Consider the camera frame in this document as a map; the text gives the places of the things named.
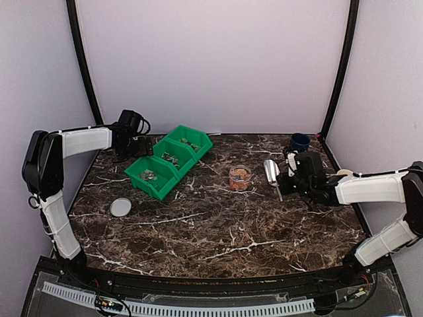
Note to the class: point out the yellow-green gummy candies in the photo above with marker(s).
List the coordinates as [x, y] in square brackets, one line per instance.
[194, 146]

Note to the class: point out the black front rail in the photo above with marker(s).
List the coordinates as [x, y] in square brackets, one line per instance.
[125, 284]

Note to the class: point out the silver metal scoop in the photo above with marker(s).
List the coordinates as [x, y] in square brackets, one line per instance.
[272, 172]

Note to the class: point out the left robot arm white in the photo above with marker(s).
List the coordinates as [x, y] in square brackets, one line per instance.
[43, 173]

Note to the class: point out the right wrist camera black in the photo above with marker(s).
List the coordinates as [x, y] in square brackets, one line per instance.
[289, 155]

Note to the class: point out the white slotted cable duct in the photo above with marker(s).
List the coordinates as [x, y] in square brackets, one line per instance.
[161, 305]

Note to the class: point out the red-orange gummy candies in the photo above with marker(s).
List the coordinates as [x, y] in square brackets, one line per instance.
[148, 175]

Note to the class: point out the white round lid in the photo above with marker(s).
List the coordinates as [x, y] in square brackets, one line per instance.
[120, 207]

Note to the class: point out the green three-compartment candy bin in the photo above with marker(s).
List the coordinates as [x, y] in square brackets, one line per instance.
[168, 174]

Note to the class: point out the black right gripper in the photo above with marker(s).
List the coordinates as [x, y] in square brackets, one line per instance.
[285, 186]

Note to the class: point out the lollipop candies pile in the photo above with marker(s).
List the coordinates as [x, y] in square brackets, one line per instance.
[170, 158]

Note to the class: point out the beige ceramic mug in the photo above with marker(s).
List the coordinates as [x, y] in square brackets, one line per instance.
[344, 172]

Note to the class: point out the dark blue mug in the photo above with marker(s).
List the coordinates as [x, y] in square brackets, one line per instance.
[299, 142]

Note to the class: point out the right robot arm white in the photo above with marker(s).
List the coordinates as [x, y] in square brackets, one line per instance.
[401, 187]

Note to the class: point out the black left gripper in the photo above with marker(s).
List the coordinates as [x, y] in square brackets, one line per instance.
[142, 152]

